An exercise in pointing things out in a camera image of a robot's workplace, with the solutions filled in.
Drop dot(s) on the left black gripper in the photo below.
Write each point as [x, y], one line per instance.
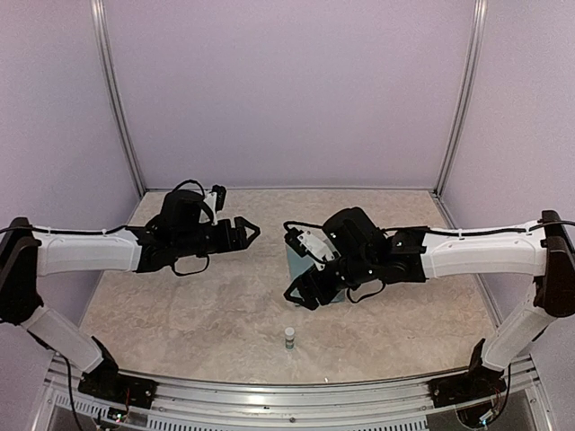
[241, 242]

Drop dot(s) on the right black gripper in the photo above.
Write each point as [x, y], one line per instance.
[325, 293]

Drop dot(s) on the teal paper envelope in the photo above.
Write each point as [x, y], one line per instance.
[298, 265]

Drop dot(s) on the small green white glue stick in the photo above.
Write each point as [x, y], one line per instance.
[289, 337]

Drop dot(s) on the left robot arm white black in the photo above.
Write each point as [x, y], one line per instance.
[186, 226]

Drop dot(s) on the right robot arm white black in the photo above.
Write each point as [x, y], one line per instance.
[355, 251]

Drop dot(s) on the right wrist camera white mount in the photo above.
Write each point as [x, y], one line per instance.
[307, 245]

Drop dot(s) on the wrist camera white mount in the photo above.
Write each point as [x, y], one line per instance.
[307, 245]
[215, 201]

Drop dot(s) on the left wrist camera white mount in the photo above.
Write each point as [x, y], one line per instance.
[215, 201]

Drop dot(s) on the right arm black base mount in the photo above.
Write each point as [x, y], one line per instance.
[475, 383]

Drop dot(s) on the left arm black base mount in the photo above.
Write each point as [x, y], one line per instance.
[121, 388]

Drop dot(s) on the front aluminium rail base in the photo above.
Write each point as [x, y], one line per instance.
[185, 404]

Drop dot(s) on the left aluminium frame post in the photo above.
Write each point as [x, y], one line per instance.
[103, 42]

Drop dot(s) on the aluminium frame post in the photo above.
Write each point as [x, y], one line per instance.
[103, 42]
[472, 58]

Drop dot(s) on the right aluminium frame post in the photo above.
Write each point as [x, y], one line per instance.
[472, 58]

